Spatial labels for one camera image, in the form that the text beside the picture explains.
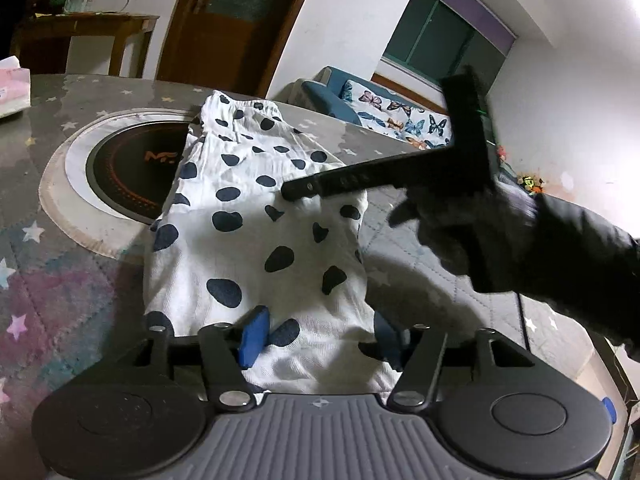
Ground grey star-print table cover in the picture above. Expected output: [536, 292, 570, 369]
[0, 74, 626, 480]

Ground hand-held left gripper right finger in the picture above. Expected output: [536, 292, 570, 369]
[374, 312, 533, 411]

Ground green-framed window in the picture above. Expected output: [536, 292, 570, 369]
[382, 0, 516, 95]

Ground blue sofa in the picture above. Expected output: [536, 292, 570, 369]
[300, 66, 451, 150]

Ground brown wooden door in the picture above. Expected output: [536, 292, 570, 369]
[155, 0, 326, 98]

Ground person's right forearm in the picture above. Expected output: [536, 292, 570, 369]
[520, 192, 640, 357]

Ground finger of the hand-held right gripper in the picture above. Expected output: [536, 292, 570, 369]
[281, 147, 453, 202]

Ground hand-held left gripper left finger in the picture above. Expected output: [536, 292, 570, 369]
[117, 306, 271, 413]

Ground white polka-dot pants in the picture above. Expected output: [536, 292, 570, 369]
[144, 90, 398, 406]

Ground round induction cooktop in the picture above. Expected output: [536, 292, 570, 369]
[65, 110, 196, 226]

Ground butterfly-print pillow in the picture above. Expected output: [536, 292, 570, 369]
[340, 79, 451, 151]

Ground person's right hand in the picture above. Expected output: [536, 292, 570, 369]
[389, 185, 540, 292]

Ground pink tissue pack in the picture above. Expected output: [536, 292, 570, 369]
[0, 55, 32, 119]

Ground wooden side table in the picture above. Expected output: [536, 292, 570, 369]
[10, 11, 161, 78]

